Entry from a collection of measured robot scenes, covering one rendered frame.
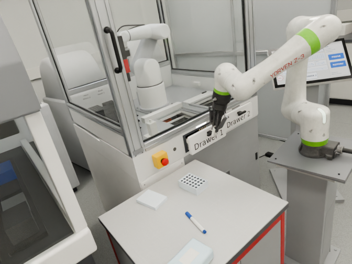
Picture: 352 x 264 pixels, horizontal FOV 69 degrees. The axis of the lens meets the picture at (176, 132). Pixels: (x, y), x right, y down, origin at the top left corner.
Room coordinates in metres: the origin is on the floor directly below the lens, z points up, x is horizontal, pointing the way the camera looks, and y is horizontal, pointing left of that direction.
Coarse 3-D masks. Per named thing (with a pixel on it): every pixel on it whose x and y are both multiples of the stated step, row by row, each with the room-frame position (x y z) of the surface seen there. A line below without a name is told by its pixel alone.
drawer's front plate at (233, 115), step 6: (240, 108) 1.55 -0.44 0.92; (246, 108) 1.58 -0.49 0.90; (228, 114) 1.48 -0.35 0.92; (234, 114) 1.51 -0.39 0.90; (246, 114) 1.58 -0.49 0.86; (228, 120) 1.48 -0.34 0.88; (234, 120) 1.51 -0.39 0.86; (240, 120) 1.55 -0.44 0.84; (228, 126) 1.48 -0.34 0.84; (234, 126) 1.51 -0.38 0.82
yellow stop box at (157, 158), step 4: (160, 152) 1.17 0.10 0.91; (164, 152) 1.16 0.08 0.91; (152, 156) 1.15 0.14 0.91; (156, 156) 1.14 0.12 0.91; (160, 156) 1.14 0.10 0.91; (164, 156) 1.16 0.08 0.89; (156, 160) 1.13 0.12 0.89; (160, 160) 1.14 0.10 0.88; (156, 164) 1.14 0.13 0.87; (160, 164) 1.14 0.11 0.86; (160, 168) 1.13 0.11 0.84
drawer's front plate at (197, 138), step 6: (210, 126) 1.35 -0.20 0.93; (198, 132) 1.30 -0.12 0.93; (204, 132) 1.31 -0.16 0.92; (222, 132) 1.39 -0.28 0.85; (192, 138) 1.26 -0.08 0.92; (198, 138) 1.28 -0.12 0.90; (204, 138) 1.31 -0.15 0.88; (216, 138) 1.36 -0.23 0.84; (192, 144) 1.25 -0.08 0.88; (204, 144) 1.30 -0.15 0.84; (210, 144) 1.33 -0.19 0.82; (192, 150) 1.25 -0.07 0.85; (198, 150) 1.27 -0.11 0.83
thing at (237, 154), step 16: (240, 128) 1.57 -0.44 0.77; (256, 128) 1.67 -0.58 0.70; (224, 144) 1.47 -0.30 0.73; (240, 144) 1.56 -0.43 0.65; (256, 144) 1.66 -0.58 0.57; (96, 160) 1.64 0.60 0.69; (192, 160) 1.31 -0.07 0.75; (208, 160) 1.38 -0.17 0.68; (224, 160) 1.46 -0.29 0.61; (240, 160) 1.56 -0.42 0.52; (256, 160) 1.66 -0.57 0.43; (96, 176) 1.77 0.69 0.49; (112, 176) 1.44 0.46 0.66; (128, 176) 1.21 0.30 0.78; (160, 176) 1.18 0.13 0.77; (240, 176) 1.55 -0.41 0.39; (256, 176) 1.65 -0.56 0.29; (112, 192) 1.54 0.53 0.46; (128, 192) 1.27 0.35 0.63
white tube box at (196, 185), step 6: (186, 174) 1.10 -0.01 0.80; (192, 174) 1.09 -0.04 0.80; (180, 180) 1.06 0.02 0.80; (186, 180) 1.06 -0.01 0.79; (192, 180) 1.04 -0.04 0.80; (198, 180) 1.04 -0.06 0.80; (204, 180) 1.03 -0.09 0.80; (180, 186) 1.05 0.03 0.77; (186, 186) 1.01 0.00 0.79; (192, 186) 1.01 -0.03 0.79; (198, 186) 0.99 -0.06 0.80; (204, 186) 1.00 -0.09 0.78; (192, 192) 0.99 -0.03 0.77; (198, 192) 0.97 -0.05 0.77
